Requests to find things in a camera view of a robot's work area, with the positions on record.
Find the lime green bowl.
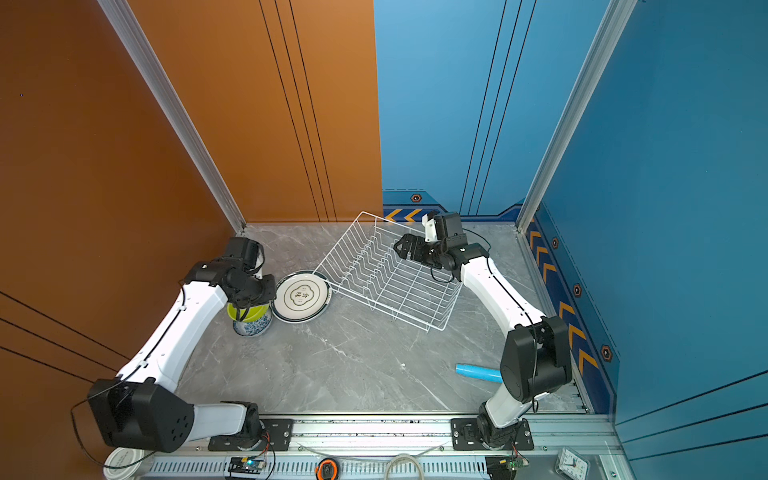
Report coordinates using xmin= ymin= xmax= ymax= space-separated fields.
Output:
xmin=226 ymin=303 xmax=270 ymax=323

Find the white wire dish rack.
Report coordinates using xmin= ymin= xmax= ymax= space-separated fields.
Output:
xmin=314 ymin=212 xmax=462 ymax=331

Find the blue white porcelain bowl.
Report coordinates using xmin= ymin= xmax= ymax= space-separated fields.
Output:
xmin=232 ymin=317 xmax=272 ymax=337

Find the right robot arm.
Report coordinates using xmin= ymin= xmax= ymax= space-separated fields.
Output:
xmin=393 ymin=212 xmax=573 ymax=449

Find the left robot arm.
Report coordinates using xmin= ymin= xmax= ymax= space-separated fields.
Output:
xmin=86 ymin=237 xmax=276 ymax=453

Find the light blue cylinder tube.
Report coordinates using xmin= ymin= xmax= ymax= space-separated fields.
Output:
xmin=455 ymin=364 xmax=503 ymax=384

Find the green circuit board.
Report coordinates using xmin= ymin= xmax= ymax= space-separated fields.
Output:
xmin=227 ymin=456 xmax=269 ymax=478

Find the white alarm clock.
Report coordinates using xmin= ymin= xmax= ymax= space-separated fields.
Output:
xmin=554 ymin=448 xmax=590 ymax=480

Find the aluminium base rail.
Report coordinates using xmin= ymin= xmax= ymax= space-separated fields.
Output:
xmin=136 ymin=413 xmax=633 ymax=479

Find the white cable loop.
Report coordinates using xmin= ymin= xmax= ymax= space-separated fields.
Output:
xmin=383 ymin=454 xmax=426 ymax=480

